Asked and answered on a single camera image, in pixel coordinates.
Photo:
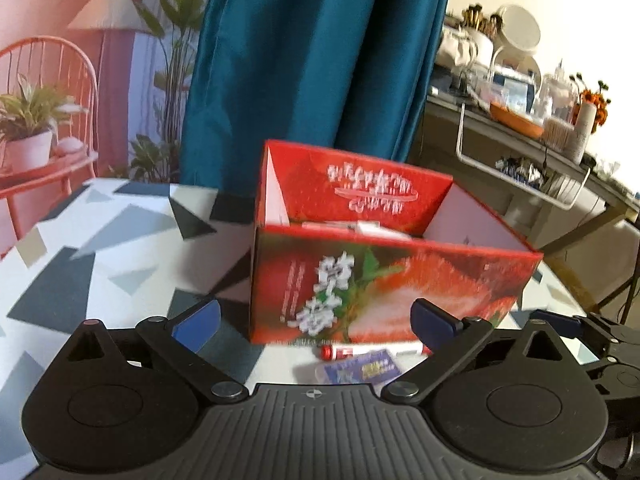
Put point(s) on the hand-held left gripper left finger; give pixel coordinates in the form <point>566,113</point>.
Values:
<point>197,321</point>

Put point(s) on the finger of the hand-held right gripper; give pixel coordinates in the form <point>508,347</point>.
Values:
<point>557,324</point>

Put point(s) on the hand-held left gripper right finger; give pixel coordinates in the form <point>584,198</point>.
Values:
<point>431,324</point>

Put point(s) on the red strawberry print cardboard box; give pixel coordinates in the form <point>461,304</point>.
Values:
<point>400,280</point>

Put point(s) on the white power bank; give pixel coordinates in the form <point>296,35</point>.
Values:
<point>372,229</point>

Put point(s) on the red-capped white tube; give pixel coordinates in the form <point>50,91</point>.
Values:
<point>345,351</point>

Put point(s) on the geometric patterned tablecloth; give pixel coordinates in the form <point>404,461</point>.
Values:
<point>75,260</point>

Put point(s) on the dark desk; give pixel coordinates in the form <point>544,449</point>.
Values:
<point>500,185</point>

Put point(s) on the cotton swab container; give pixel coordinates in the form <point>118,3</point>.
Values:
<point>557,135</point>

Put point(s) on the white vase with orange flowers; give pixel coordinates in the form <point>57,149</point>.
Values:
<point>587,115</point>

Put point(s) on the clear glass jar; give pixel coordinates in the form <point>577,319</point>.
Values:
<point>555,92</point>

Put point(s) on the white bag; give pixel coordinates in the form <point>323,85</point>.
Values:
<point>462,47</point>

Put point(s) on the teal curtain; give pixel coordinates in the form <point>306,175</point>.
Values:
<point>310,60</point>

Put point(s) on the round white mirror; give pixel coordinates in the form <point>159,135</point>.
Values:
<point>522,35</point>

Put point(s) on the wall poster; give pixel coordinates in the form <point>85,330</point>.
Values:
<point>75,110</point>

